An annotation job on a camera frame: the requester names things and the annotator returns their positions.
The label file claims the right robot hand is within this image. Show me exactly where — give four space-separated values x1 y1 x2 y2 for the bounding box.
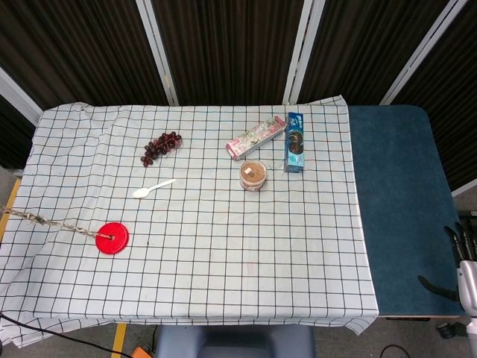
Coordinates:
417 222 477 318

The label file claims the red disc with hole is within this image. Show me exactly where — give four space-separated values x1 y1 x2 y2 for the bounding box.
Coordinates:
95 222 130 256

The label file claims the braided beige rope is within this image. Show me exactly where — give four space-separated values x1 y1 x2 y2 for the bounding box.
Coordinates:
0 206 115 242

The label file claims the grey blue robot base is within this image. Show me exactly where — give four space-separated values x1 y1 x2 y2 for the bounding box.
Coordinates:
154 324 316 358

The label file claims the black caster wheel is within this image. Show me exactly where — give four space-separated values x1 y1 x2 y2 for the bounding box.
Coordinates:
437 321 464 339

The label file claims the blue cookie box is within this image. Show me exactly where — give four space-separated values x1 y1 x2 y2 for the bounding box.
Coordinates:
283 112 306 173

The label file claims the clear jar brown paste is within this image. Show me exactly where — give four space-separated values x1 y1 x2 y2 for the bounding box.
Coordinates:
239 159 268 192

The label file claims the white black grid tablecloth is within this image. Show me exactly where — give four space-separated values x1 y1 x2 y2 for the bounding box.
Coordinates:
0 95 379 348

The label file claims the pink floral carton box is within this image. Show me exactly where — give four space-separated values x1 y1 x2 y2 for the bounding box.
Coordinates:
225 115 287 160

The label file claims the dark red grape bunch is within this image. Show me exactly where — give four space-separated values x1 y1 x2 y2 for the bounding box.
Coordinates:
140 131 183 166

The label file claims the white plastic spoon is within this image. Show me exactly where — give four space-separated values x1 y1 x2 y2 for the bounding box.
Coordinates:
133 178 177 199

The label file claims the black floor cable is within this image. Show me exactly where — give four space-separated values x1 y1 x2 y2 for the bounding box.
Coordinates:
379 344 404 358
0 314 132 358

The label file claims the white screen frame post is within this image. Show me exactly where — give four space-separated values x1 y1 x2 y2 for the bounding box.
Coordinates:
0 66 44 117
379 0 460 106
135 0 180 106
282 0 326 106

